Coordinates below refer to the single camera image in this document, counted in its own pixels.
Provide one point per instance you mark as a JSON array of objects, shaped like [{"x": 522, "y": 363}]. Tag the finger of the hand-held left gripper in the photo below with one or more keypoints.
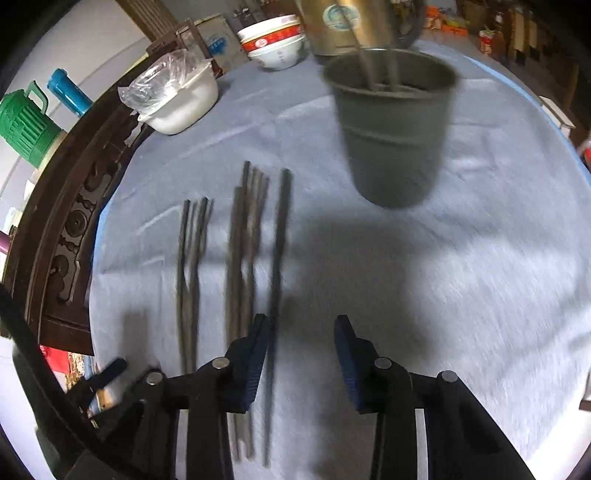
[
  {"x": 104, "y": 376},
  {"x": 122, "y": 401}
]

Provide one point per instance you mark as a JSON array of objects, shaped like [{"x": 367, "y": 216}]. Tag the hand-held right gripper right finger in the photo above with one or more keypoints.
[{"x": 346, "y": 364}]

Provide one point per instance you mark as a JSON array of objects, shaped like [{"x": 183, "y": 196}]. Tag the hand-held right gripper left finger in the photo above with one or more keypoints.
[{"x": 258, "y": 360}]

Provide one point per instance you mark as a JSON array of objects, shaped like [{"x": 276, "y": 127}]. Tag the row of grey chopsticks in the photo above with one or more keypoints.
[{"x": 240, "y": 295}]

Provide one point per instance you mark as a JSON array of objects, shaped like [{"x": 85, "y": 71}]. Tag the black chopstick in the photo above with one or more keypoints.
[{"x": 279, "y": 258}]

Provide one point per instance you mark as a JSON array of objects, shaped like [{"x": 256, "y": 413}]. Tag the grey cup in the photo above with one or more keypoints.
[{"x": 392, "y": 147}]

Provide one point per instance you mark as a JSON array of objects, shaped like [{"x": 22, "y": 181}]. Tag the bundle of metal chopsticks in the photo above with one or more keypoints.
[{"x": 364, "y": 69}]

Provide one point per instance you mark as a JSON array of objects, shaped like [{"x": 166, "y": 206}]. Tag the red printed bag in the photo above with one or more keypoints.
[{"x": 60, "y": 360}]

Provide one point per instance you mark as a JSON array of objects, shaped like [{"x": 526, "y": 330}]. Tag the grey tablecloth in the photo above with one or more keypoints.
[{"x": 415, "y": 300}]

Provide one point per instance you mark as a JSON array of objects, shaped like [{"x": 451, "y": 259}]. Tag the blue underlay cloth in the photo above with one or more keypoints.
[{"x": 100, "y": 226}]

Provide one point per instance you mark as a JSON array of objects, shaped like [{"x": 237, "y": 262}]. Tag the carved dark wooden table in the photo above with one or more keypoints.
[{"x": 64, "y": 221}]

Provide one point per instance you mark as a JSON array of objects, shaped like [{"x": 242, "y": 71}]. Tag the purple item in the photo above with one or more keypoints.
[{"x": 3, "y": 243}]

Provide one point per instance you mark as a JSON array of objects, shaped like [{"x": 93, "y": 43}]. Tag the green lidded thermos jug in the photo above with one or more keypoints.
[{"x": 23, "y": 124}]

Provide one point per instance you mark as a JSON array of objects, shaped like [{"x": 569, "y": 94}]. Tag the blue thermos flask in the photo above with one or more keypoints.
[{"x": 69, "y": 92}]

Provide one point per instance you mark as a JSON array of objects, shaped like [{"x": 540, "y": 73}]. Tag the clear plastic bag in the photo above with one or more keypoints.
[{"x": 157, "y": 78}]

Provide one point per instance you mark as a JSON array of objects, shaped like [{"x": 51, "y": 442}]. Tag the red banded white bowl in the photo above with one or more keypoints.
[{"x": 272, "y": 41}]

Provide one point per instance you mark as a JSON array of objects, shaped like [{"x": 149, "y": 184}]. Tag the white cardboard box blue print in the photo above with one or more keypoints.
[{"x": 221, "y": 41}]

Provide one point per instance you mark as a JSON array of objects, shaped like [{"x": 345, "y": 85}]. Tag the small white box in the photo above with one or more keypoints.
[{"x": 556, "y": 113}]

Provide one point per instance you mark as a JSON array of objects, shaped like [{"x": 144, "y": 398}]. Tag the dark wooden chair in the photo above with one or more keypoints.
[{"x": 184, "y": 34}]

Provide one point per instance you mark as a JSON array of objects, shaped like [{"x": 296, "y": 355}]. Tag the gold electric kettle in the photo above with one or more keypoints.
[{"x": 332, "y": 27}]

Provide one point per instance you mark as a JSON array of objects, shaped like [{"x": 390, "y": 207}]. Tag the orange snack packets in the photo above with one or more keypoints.
[{"x": 445, "y": 21}]

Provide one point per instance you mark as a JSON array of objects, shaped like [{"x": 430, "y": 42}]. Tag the brown wooden door frame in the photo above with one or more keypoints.
[{"x": 147, "y": 16}]

